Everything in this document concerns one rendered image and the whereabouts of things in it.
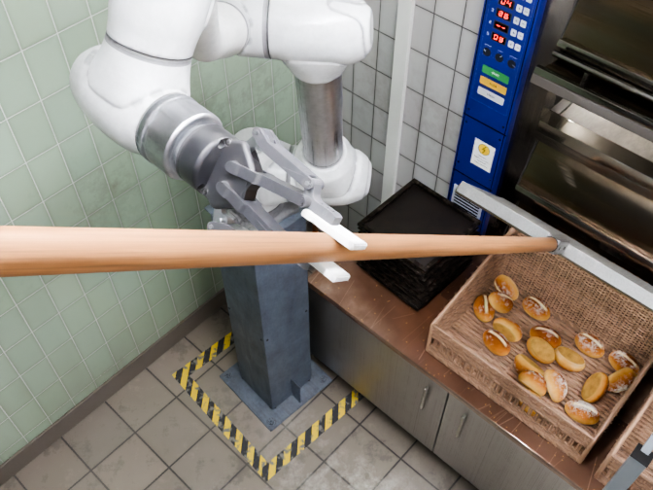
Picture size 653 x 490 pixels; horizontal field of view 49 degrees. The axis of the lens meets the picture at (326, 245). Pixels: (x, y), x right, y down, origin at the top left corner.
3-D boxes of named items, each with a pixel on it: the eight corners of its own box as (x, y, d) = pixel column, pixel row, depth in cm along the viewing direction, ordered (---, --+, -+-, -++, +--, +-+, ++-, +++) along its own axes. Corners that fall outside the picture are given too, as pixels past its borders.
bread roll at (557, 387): (555, 405, 213) (573, 401, 211) (550, 400, 207) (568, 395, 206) (545, 374, 218) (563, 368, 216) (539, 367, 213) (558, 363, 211)
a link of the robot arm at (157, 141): (179, 164, 90) (210, 188, 87) (123, 157, 82) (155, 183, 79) (208, 99, 87) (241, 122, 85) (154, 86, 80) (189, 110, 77)
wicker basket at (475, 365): (507, 262, 247) (525, 207, 226) (660, 357, 223) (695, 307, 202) (421, 350, 225) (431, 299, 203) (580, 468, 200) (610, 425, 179)
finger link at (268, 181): (245, 174, 81) (249, 162, 81) (323, 210, 76) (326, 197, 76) (223, 171, 78) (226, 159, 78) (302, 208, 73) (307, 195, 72)
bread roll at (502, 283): (524, 292, 231) (512, 295, 228) (514, 304, 236) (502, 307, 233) (505, 268, 236) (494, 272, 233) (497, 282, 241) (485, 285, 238)
